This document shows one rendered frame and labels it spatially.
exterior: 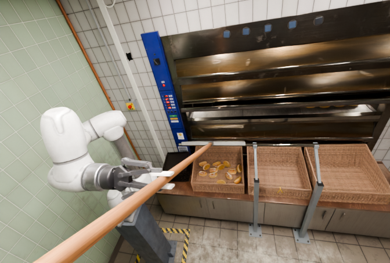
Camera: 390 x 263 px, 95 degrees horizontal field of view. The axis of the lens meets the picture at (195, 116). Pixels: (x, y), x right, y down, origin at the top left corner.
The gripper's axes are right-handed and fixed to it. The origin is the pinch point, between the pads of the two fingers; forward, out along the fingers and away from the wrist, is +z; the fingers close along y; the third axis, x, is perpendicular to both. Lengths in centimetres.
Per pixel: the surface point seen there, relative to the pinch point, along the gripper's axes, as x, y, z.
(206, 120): -146, -20, -11
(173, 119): -140, -22, -48
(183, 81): -116, -59, -27
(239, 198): -138, 61, 22
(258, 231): -168, 110, 40
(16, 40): -38, -79, -124
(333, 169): -167, 37, 119
